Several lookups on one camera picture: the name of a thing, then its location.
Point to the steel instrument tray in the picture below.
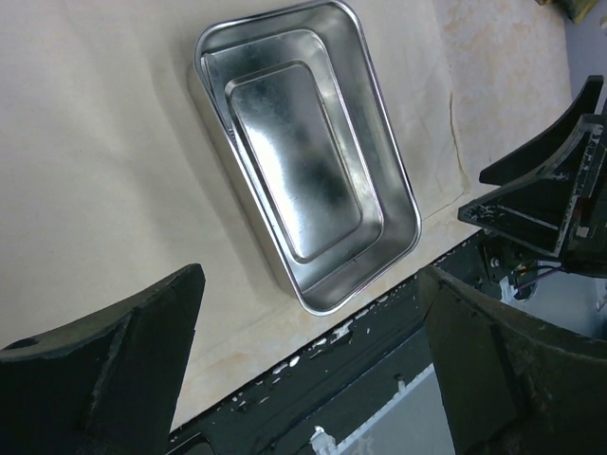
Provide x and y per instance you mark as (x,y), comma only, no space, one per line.
(292,106)

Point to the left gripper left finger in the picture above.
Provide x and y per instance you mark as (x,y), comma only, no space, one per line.
(106,383)

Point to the yellow plaid shirt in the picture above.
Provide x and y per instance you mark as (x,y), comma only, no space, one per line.
(574,10)

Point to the beige cloth wrap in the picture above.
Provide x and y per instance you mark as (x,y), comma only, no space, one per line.
(109,182)

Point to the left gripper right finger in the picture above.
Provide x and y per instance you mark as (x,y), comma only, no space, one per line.
(511,383)

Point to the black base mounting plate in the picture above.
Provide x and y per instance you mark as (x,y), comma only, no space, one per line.
(336,382)

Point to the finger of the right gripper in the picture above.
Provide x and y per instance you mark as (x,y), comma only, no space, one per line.
(538,149)
(536,208)

